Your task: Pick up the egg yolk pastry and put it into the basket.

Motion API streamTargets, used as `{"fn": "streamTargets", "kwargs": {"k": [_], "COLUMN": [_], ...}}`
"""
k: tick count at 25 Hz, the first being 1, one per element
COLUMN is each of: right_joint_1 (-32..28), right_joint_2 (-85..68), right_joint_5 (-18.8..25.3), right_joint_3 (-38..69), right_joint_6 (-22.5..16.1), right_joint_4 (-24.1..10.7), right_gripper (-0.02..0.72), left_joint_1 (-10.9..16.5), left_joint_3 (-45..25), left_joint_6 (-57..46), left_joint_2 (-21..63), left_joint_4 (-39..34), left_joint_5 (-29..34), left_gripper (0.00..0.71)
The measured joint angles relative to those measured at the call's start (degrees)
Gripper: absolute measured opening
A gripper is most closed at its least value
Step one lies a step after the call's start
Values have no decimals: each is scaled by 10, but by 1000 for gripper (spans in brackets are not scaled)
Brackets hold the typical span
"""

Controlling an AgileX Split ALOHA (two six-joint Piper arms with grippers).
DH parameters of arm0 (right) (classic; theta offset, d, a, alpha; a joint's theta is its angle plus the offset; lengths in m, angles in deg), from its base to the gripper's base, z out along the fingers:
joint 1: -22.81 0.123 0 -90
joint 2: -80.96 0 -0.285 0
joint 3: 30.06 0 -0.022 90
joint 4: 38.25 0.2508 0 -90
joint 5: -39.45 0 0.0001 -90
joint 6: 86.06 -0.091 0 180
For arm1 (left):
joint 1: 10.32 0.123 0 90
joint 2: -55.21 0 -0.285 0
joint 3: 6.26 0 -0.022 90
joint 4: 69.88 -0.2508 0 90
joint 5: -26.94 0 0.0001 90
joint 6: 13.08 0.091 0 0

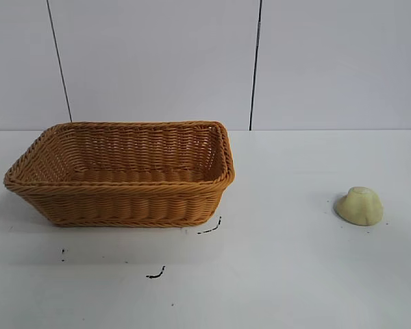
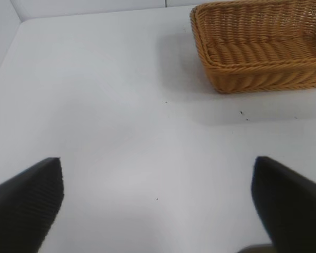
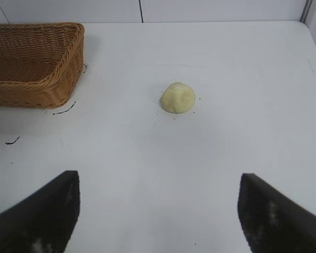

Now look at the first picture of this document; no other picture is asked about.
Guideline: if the pale yellow egg yolk pastry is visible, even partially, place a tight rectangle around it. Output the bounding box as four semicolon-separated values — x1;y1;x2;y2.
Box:
334;186;386;227

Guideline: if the brown woven wicker basket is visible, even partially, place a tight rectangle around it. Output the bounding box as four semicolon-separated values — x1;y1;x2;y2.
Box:
3;119;237;228

